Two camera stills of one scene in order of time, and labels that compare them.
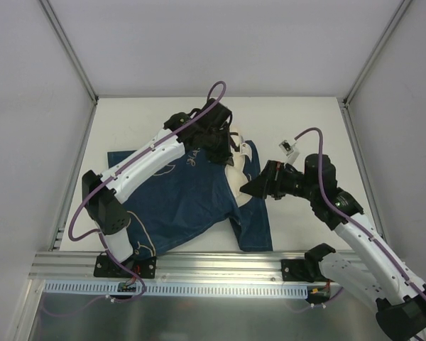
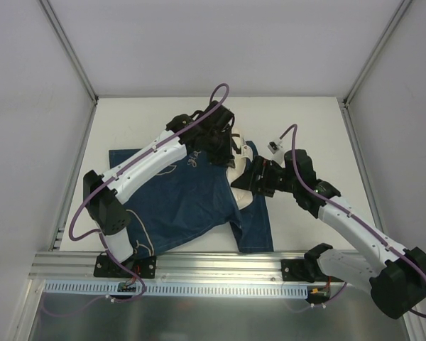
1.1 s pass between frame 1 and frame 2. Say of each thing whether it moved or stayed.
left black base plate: stayed
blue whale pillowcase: stayed
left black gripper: stayed
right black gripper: moved
